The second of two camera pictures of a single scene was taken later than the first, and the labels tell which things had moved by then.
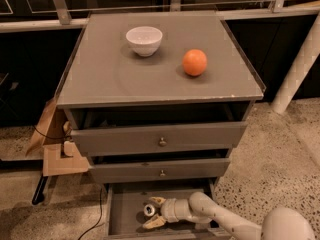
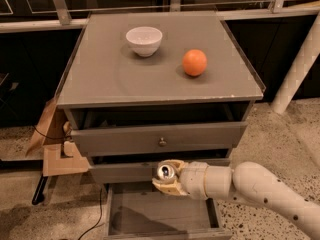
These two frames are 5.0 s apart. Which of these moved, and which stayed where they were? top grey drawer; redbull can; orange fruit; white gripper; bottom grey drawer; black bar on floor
Moved: white gripper; redbull can
Stayed: top grey drawer; black bar on floor; orange fruit; bottom grey drawer
